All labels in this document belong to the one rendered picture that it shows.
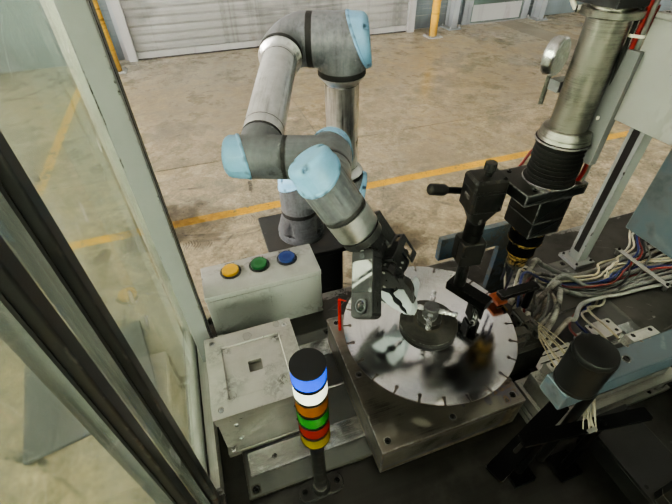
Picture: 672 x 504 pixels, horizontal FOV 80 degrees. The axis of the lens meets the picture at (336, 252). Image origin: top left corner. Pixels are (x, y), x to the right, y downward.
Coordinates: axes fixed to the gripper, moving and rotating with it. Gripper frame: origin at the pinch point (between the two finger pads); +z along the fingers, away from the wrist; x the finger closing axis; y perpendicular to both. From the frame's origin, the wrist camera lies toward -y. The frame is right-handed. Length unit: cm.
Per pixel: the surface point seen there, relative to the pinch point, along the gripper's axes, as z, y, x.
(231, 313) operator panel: -7.8, -7.4, 43.2
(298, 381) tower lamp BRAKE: -22.0, -25.3, -5.9
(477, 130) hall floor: 125, 287, 100
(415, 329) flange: 3.0, -1.6, -0.5
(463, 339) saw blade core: 8.7, 0.5, -7.3
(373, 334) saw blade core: -0.2, -5.3, 5.8
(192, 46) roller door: -69, 379, 453
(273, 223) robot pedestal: -2, 33, 66
